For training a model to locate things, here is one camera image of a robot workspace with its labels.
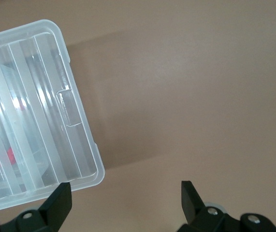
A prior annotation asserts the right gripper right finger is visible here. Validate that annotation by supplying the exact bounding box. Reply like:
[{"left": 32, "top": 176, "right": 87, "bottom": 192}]
[{"left": 177, "top": 180, "right": 276, "bottom": 232}]

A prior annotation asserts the clear plastic box lid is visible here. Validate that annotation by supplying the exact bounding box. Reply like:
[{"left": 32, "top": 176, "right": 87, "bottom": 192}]
[{"left": 0, "top": 19, "right": 106, "bottom": 215}]

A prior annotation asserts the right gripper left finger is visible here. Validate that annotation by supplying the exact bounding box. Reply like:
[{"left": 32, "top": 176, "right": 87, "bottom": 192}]
[{"left": 0, "top": 182, "right": 73, "bottom": 232}]

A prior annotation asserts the clear plastic storage box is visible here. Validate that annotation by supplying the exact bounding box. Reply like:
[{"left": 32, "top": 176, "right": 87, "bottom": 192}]
[{"left": 0, "top": 33, "right": 67, "bottom": 203}]

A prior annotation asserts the red block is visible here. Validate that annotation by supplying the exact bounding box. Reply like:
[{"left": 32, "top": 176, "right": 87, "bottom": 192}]
[{"left": 0, "top": 146, "right": 17, "bottom": 170}]

